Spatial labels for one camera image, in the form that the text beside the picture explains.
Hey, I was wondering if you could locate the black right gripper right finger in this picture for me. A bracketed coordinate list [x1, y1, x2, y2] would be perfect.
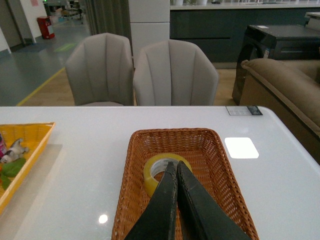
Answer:
[177, 161, 250, 240]

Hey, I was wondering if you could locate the grey curtain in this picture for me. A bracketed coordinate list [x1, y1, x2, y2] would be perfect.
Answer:
[83, 0, 133, 51]

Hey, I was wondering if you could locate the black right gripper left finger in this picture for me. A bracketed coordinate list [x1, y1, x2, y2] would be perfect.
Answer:
[125, 161, 178, 240]

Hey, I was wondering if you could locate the yellow woven basket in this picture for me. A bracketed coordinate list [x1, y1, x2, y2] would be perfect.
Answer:
[0, 122, 56, 213]

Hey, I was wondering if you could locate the black appliance cabinet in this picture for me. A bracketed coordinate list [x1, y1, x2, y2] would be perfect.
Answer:
[232, 25, 320, 105]

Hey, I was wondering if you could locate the label sticker on table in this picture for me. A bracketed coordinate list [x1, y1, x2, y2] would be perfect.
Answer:
[225, 105, 263, 116]

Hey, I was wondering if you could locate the white pillar cabinet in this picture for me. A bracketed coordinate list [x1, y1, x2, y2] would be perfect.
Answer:
[128, 0, 170, 64]

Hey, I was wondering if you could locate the yellow clear tape roll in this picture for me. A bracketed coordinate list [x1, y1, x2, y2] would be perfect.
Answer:
[143, 152, 193, 198]

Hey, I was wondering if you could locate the grey chair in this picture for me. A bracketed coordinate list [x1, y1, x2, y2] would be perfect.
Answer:
[133, 39, 219, 106]
[65, 33, 134, 106]

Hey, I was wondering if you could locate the red box on floor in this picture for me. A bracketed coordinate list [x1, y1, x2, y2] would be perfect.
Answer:
[36, 16, 55, 40]

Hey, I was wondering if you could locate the brown sofa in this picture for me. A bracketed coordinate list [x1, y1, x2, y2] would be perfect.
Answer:
[239, 58, 320, 162]

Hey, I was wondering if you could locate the brown wicker basket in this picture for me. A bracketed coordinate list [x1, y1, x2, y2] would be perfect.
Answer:
[111, 128, 259, 240]

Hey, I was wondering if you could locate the grey chair left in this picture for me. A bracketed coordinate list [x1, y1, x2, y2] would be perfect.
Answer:
[65, 33, 134, 106]

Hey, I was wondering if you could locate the grey chair right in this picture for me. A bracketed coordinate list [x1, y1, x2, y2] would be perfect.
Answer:
[133, 39, 219, 106]

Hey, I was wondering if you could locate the dark grey counter cabinet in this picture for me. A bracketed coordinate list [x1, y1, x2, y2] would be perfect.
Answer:
[169, 0, 320, 68]

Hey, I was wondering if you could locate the orange toy carrot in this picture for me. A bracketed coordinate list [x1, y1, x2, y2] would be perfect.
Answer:
[0, 158, 26, 190]

